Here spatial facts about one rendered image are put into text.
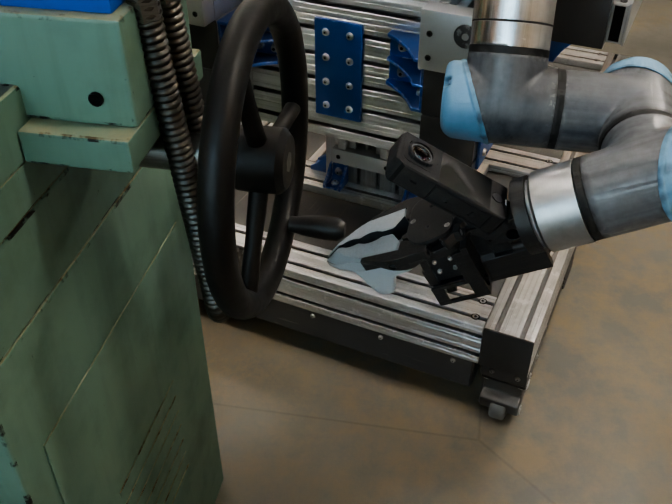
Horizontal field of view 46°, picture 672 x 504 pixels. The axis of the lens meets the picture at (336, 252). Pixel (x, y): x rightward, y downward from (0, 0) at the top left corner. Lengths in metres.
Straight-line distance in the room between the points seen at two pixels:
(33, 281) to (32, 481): 0.19
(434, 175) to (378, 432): 0.91
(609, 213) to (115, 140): 0.40
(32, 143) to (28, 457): 0.28
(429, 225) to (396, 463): 0.81
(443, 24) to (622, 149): 0.50
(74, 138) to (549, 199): 0.39
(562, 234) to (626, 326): 1.14
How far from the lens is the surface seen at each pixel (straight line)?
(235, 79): 0.59
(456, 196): 0.69
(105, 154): 0.66
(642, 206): 0.69
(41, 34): 0.66
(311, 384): 1.60
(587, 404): 1.64
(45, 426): 0.80
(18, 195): 0.70
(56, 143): 0.67
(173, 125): 0.69
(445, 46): 1.16
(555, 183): 0.70
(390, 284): 0.78
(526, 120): 0.75
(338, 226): 0.79
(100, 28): 0.63
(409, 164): 0.68
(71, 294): 0.80
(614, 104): 0.76
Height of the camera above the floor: 1.18
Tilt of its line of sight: 38 degrees down
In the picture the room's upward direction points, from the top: straight up
